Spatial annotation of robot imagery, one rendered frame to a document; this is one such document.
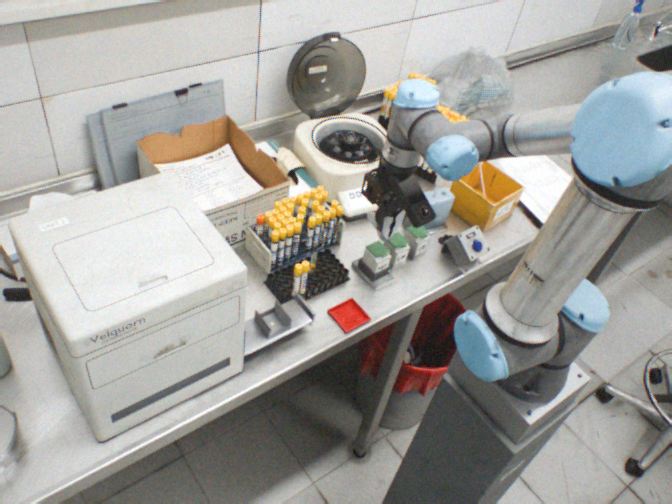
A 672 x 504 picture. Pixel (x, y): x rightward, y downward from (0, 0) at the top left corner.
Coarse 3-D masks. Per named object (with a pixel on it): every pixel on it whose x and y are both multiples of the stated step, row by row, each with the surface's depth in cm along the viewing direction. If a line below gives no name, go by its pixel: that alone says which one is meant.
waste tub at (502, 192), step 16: (464, 176) 155; (480, 176) 162; (496, 176) 158; (464, 192) 151; (480, 192) 164; (496, 192) 160; (512, 192) 156; (464, 208) 154; (480, 208) 150; (496, 208) 148; (512, 208) 156; (480, 224) 152; (496, 224) 156
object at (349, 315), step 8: (344, 304) 130; (352, 304) 131; (328, 312) 128; (336, 312) 129; (344, 312) 129; (352, 312) 129; (360, 312) 129; (336, 320) 126; (344, 320) 127; (352, 320) 128; (360, 320) 128; (368, 320) 128; (344, 328) 125; (352, 328) 125
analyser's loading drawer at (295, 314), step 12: (276, 300) 120; (300, 300) 122; (264, 312) 120; (276, 312) 121; (288, 312) 122; (300, 312) 122; (312, 312) 120; (252, 324) 119; (264, 324) 116; (276, 324) 119; (288, 324) 118; (300, 324) 120; (312, 324) 122; (252, 336) 117; (264, 336) 117; (276, 336) 117; (252, 348) 115
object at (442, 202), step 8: (432, 192) 146; (440, 192) 146; (448, 192) 147; (432, 200) 144; (440, 200) 144; (448, 200) 146; (440, 208) 146; (448, 208) 148; (440, 216) 149; (408, 224) 149; (432, 224) 150; (440, 224) 151; (432, 232) 149
